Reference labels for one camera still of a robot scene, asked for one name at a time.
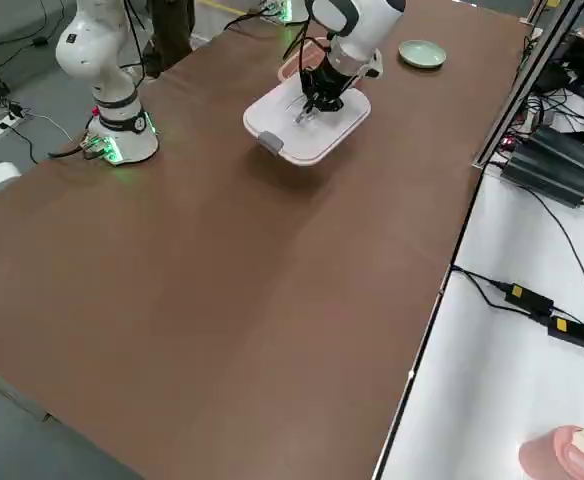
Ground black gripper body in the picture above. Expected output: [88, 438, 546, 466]
[300, 63, 357, 105]

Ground white lid grey clasps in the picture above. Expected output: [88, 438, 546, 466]
[242, 79, 373, 169]

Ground pale pink storage box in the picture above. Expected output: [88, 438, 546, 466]
[277, 37, 331, 84]

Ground pale green round plate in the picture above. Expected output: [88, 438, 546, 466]
[397, 39, 448, 71]

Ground person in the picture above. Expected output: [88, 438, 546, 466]
[149, 0, 197, 80]

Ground dark finned power supply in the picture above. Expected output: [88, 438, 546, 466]
[500, 143, 584, 209]
[527, 124, 584, 174]

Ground black power brick yellow label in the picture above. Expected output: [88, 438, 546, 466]
[545, 314, 584, 350]
[503, 282, 557, 317]

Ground white power strip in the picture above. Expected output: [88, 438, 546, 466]
[0, 112, 27, 137]

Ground pink lidded container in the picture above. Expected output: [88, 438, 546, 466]
[517, 424, 584, 480]

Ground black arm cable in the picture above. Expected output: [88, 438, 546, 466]
[282, 18, 331, 101]

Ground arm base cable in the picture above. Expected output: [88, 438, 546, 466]
[48, 137, 104, 161]
[222, 10, 283, 32]

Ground aluminium frame post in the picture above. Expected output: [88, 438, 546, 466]
[471, 0, 584, 169]

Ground black power brick cable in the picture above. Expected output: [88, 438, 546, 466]
[450, 266, 533, 315]

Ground long black power cable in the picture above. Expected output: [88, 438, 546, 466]
[489, 160, 584, 321]

